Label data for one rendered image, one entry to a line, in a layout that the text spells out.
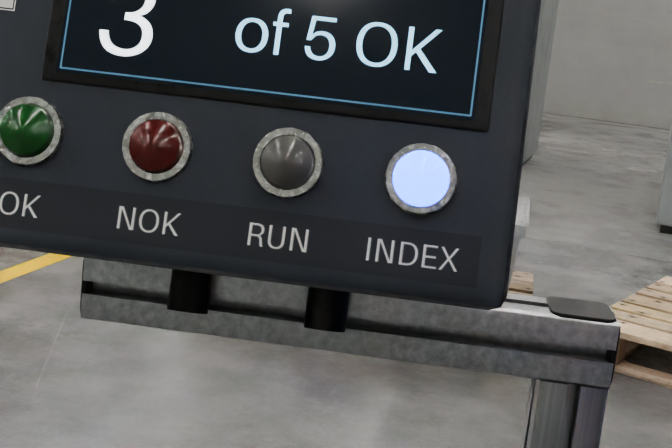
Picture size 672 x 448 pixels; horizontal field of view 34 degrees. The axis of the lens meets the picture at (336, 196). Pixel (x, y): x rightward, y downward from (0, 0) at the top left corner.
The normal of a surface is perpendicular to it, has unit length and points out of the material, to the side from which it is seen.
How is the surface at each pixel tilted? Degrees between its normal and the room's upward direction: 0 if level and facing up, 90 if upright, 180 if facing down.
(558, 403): 90
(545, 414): 90
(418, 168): 71
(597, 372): 90
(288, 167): 79
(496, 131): 75
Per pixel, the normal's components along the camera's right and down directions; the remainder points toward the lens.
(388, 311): -0.09, 0.18
